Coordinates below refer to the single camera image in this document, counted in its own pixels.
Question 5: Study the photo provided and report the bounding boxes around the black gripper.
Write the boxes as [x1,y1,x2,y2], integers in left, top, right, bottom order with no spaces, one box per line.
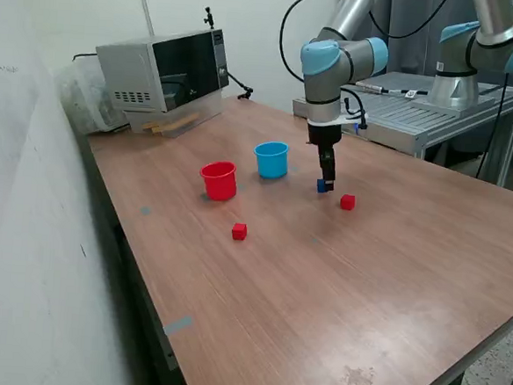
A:
[304,123,344,194]

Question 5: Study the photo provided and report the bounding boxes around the aluminium robot base platform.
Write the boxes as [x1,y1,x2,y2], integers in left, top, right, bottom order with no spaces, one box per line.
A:
[287,64,513,187]

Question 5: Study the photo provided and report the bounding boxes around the silver blue-jointed robot arm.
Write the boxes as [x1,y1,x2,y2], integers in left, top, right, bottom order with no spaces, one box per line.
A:
[295,0,513,140]

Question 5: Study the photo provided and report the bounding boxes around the blue plastic cup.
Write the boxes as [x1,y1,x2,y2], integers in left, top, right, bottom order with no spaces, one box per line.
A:
[251,140,291,181]

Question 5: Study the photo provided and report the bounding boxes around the red plastic cup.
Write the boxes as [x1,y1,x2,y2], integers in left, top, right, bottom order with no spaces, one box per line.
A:
[197,158,240,202]

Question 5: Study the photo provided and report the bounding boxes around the long wooden stick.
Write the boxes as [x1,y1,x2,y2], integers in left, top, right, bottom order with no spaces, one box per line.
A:
[157,109,200,135]

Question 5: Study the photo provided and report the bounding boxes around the silver microwave oven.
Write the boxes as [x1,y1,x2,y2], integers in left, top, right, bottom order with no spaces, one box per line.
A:
[90,20,234,119]

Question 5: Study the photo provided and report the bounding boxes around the thin white rod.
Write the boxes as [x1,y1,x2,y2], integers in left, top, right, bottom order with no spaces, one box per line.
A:
[137,0,158,36]

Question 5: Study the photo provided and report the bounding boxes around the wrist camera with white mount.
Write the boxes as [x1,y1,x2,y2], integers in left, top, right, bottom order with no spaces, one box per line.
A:
[337,112,371,138]

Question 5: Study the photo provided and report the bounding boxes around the cable with silver connector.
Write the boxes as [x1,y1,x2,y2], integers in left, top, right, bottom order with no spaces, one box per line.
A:
[354,80,430,100]

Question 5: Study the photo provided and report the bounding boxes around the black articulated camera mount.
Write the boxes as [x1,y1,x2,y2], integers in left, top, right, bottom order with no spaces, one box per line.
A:
[195,4,261,102]

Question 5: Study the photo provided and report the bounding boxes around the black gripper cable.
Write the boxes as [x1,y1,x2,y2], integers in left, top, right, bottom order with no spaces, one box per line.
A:
[273,0,452,130]

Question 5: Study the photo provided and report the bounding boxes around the black hanging base cable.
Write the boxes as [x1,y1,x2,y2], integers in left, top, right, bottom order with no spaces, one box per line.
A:
[473,71,512,181]

